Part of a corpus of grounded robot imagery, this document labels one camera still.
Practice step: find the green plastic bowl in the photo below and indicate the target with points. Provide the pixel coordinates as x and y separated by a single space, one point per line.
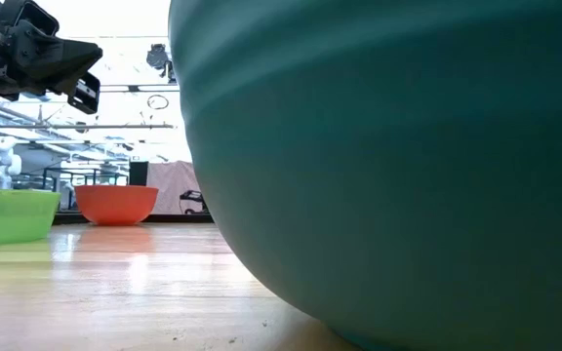
8 217

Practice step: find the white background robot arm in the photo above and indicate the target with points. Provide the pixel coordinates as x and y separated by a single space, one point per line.
0 163

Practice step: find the red-orange plastic bowl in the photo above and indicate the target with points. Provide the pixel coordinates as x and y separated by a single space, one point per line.
115 205

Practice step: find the black ceiling-hung device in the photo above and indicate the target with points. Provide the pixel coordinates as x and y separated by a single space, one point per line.
159 56

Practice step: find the pink hanging cloth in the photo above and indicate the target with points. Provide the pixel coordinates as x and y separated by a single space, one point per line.
171 183

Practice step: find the black aluminium table frame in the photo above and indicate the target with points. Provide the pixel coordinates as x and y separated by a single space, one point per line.
178 218

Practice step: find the black wheeled cart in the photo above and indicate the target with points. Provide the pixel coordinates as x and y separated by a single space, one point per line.
192 202

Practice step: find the teal plastic bowl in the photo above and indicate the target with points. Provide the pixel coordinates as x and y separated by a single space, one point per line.
383 170

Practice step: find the black background rack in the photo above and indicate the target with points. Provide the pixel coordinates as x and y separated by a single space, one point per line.
66 171

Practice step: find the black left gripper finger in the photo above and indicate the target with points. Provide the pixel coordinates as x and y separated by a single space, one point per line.
86 95
66 61

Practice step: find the black speaker box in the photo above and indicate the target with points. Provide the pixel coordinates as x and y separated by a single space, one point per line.
138 173

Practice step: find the grey horizontal metal rail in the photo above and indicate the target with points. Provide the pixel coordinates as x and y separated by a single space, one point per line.
91 126

